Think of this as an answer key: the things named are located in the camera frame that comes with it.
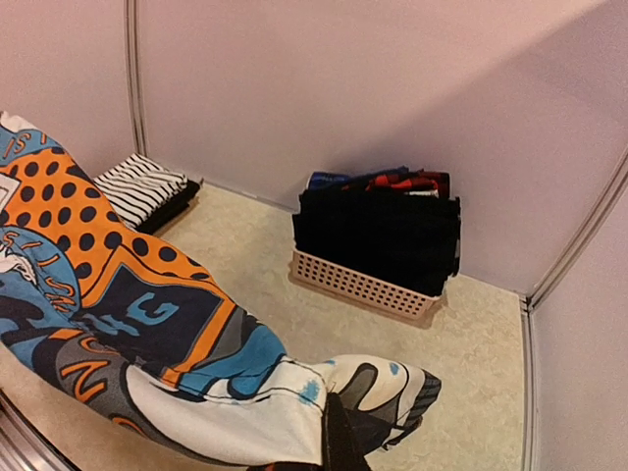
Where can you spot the folded black shirt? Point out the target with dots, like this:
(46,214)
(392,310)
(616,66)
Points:
(170,210)

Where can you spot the blue folded garment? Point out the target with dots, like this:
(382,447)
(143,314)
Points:
(324,180)

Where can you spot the colourful printed clothes pile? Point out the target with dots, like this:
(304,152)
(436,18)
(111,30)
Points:
(136,330)

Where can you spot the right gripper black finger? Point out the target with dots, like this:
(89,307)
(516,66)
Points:
(340,449)

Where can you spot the black white striped tank top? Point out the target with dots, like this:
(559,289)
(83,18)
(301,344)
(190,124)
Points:
(138,187)

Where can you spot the pink plastic laundry basket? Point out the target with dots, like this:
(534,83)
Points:
(402,304)

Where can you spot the red black plaid garment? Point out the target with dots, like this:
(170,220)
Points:
(404,181)

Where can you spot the folded black garment in basket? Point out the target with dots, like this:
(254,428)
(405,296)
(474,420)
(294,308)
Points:
(410,241)

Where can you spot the aluminium front rail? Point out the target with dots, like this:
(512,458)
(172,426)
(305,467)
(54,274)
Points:
(23,447)

